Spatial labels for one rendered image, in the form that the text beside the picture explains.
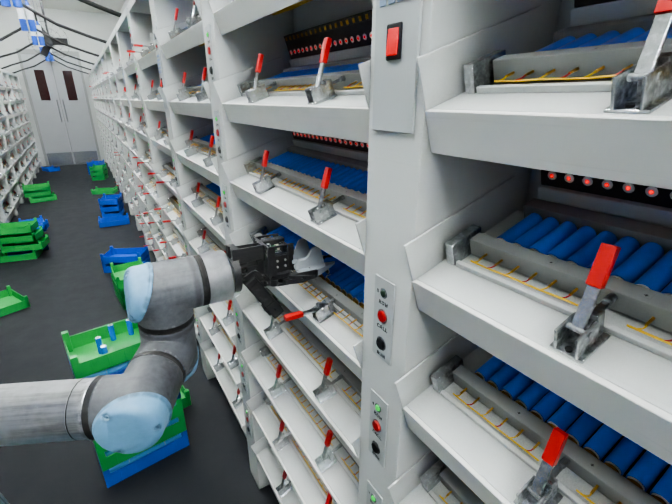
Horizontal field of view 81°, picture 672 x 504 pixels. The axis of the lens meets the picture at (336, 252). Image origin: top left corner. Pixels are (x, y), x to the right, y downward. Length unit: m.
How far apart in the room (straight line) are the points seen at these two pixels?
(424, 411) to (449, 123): 0.36
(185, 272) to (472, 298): 0.45
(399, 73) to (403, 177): 0.11
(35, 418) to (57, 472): 1.30
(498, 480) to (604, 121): 0.37
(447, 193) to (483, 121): 0.12
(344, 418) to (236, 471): 0.98
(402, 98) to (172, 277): 0.44
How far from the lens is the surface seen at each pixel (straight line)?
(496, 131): 0.38
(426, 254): 0.47
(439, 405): 0.58
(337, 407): 0.84
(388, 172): 0.48
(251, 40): 1.09
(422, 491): 0.72
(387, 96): 0.47
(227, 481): 1.73
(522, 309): 0.43
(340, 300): 0.74
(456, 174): 0.48
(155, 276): 0.68
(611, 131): 0.33
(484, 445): 0.54
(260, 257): 0.73
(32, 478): 2.03
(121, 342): 1.68
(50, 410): 0.70
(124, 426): 0.65
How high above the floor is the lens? 1.31
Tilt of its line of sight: 21 degrees down
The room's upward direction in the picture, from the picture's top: straight up
